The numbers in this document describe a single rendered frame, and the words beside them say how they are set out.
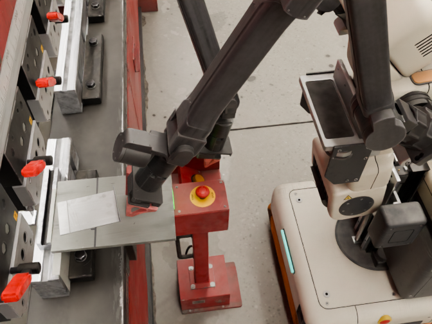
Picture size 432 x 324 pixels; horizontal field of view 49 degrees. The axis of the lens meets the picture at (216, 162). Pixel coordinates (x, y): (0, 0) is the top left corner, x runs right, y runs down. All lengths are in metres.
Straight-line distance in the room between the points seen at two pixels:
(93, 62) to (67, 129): 0.26
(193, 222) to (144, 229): 0.33
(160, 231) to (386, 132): 0.50
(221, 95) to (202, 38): 0.36
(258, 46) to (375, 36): 0.18
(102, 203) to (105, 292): 0.20
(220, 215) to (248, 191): 0.96
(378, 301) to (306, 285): 0.25
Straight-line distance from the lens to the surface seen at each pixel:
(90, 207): 1.09
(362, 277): 1.85
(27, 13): 1.01
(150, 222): 1.05
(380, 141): 0.93
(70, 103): 1.44
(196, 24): 1.10
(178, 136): 0.83
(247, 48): 0.72
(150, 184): 0.95
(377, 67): 0.82
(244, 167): 2.37
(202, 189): 1.32
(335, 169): 1.21
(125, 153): 0.88
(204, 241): 1.62
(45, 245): 1.09
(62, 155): 1.24
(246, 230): 2.18
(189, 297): 1.91
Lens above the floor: 1.90
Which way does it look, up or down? 53 degrees down
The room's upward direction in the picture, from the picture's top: straight up
